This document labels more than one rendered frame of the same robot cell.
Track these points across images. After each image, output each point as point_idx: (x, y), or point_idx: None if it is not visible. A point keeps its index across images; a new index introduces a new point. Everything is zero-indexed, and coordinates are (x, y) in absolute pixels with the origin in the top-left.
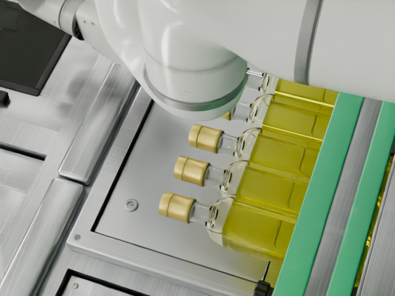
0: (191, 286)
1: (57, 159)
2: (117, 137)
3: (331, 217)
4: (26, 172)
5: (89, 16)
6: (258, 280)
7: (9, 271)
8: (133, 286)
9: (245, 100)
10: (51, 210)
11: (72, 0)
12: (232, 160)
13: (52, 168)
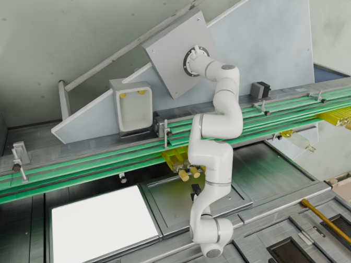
0: None
1: (239, 230)
2: (218, 214)
3: None
4: (252, 240)
5: (208, 205)
6: None
7: (273, 208)
8: (241, 188)
9: (175, 196)
10: (252, 213)
11: (207, 218)
12: None
13: (243, 229)
